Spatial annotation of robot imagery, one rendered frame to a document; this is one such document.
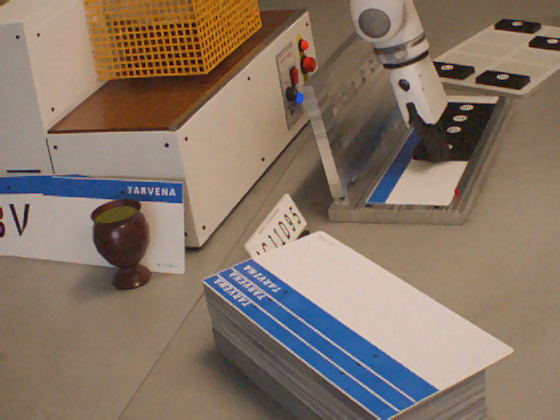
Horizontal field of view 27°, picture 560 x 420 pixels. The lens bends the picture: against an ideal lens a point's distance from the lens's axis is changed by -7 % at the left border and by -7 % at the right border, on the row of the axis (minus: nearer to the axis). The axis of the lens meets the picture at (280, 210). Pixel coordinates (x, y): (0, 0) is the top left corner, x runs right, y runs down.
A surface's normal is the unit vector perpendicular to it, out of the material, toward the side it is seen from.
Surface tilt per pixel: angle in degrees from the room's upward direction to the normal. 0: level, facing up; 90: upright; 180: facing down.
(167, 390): 0
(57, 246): 69
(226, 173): 90
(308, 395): 90
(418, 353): 0
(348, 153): 83
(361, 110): 83
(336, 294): 0
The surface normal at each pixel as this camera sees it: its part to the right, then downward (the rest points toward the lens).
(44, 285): -0.15, -0.89
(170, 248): -0.44, 0.10
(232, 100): 0.92, 0.02
